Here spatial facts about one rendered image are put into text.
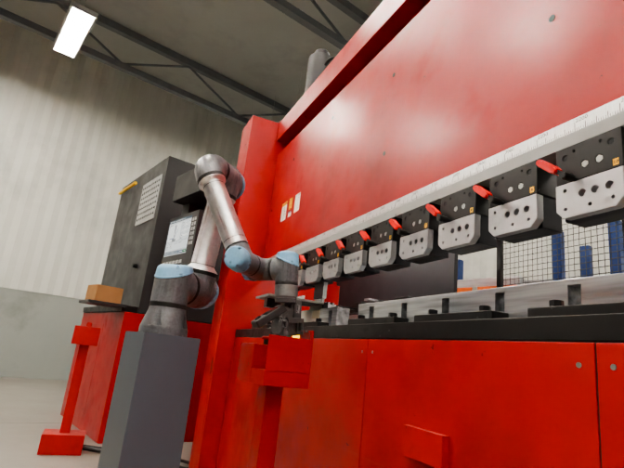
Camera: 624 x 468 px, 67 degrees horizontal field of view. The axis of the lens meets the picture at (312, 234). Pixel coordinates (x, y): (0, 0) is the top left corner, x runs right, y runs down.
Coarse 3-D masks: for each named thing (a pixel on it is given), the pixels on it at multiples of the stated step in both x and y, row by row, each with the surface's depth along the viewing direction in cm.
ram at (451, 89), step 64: (448, 0) 160; (512, 0) 130; (576, 0) 110; (384, 64) 196; (448, 64) 152; (512, 64) 125; (576, 64) 106; (320, 128) 251; (384, 128) 184; (448, 128) 145; (512, 128) 120; (320, 192) 232; (384, 192) 174; (448, 192) 139
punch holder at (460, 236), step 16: (464, 192) 132; (448, 208) 137; (464, 208) 131; (480, 208) 127; (448, 224) 135; (464, 224) 129; (480, 224) 127; (448, 240) 134; (464, 240) 127; (480, 240) 126; (496, 240) 128
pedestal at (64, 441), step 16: (80, 336) 311; (96, 336) 315; (80, 352) 315; (80, 368) 314; (80, 384) 312; (64, 416) 305; (48, 432) 300; (64, 432) 303; (80, 432) 310; (48, 448) 292; (64, 448) 295; (80, 448) 299
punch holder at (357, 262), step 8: (368, 232) 182; (352, 240) 190; (360, 240) 183; (352, 248) 188; (368, 248) 181; (344, 256) 192; (352, 256) 186; (360, 256) 180; (368, 256) 181; (344, 264) 191; (352, 264) 185; (360, 264) 179; (368, 264) 180; (344, 272) 189; (352, 272) 185; (360, 272) 183; (368, 272) 182; (376, 272) 181
